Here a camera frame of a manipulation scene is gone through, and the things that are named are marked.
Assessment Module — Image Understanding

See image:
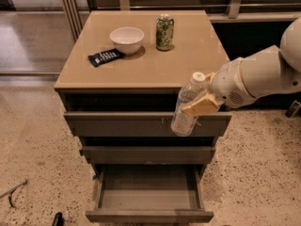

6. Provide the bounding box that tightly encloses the grey drawer cabinet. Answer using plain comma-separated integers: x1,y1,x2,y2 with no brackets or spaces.
55,10,229,174

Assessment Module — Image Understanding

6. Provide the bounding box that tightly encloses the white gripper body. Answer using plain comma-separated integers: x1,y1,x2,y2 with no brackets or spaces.
211,57,256,108

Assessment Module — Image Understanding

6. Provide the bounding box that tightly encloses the metal window railing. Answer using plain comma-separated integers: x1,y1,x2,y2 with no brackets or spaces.
61,0,301,37

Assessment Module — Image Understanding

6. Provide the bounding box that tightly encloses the small dark floor device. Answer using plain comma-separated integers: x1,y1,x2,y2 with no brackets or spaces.
285,100,301,118

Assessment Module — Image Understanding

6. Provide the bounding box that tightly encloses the white ceramic bowl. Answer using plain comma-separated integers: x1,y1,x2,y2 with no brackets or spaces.
110,27,144,55

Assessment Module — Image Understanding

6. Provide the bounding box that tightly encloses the dark blue snack packet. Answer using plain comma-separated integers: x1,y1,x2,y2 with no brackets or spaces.
87,49,124,68

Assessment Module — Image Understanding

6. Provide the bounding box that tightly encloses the grey open bottom drawer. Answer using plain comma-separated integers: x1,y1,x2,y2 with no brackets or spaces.
86,165,214,224

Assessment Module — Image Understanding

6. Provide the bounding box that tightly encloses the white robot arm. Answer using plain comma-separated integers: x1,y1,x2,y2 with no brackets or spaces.
181,18,301,117

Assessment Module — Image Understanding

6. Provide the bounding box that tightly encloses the clear blue-labelled plastic bottle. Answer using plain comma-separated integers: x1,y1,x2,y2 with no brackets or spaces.
170,72,206,137

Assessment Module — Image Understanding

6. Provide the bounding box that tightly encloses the grey middle drawer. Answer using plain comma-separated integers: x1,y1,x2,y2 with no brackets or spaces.
81,146,215,165

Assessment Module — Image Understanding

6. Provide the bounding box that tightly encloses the green drink can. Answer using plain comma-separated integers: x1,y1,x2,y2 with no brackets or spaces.
156,14,174,51

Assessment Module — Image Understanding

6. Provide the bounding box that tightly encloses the grey top drawer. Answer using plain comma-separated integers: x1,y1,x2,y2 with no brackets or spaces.
64,111,231,137

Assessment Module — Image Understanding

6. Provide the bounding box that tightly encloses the black object on floor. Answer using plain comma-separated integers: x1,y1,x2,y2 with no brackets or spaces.
52,212,63,226

